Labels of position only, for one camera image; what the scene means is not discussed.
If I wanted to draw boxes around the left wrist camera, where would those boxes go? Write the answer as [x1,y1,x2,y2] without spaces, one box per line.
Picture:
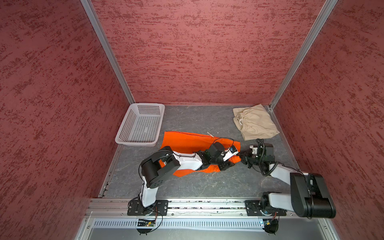
[223,145,239,161]

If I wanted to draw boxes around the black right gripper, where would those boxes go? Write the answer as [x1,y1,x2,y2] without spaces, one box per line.
[236,147,264,168]

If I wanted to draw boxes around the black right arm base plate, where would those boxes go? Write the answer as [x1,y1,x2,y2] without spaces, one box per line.
[245,200,287,217]

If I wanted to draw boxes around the right small circuit board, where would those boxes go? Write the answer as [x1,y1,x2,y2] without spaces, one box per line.
[263,219,279,235]

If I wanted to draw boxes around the white plastic laundry basket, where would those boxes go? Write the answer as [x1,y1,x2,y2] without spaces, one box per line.
[115,103,165,147]

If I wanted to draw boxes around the left small circuit board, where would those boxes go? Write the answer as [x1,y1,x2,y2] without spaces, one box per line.
[137,219,156,228]

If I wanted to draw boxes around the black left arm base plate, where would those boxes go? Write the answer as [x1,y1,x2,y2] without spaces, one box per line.
[127,199,169,217]

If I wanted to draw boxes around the orange shorts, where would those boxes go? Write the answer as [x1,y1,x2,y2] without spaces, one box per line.
[161,131,241,178]

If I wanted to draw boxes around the white slotted cable duct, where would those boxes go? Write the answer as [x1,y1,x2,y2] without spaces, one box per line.
[92,218,264,232]

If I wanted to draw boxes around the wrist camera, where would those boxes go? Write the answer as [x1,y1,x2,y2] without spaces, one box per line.
[250,139,275,162]
[223,145,239,161]

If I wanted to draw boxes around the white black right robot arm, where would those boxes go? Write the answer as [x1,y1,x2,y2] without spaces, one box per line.
[239,149,337,219]

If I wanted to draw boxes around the aluminium corner post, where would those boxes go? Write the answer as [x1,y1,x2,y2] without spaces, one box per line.
[81,0,135,104]
[269,0,338,112]

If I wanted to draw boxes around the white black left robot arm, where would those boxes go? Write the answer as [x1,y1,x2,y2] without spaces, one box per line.
[138,142,239,209]

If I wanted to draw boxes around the aluminium right corner post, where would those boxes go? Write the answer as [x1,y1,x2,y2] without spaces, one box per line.
[269,0,338,112]

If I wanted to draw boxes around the aluminium front rail frame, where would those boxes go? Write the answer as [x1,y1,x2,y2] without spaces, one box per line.
[86,198,298,219]

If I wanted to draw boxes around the beige drawstring shorts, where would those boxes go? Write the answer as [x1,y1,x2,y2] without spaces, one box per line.
[233,105,280,141]

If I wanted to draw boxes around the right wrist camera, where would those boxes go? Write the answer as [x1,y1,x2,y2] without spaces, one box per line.
[250,139,275,162]

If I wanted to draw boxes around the small circuit board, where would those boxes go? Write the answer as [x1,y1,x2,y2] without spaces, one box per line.
[137,219,156,228]
[263,219,279,235]

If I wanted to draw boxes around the aluminium left corner post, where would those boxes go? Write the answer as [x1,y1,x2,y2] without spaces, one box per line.
[81,0,135,104]

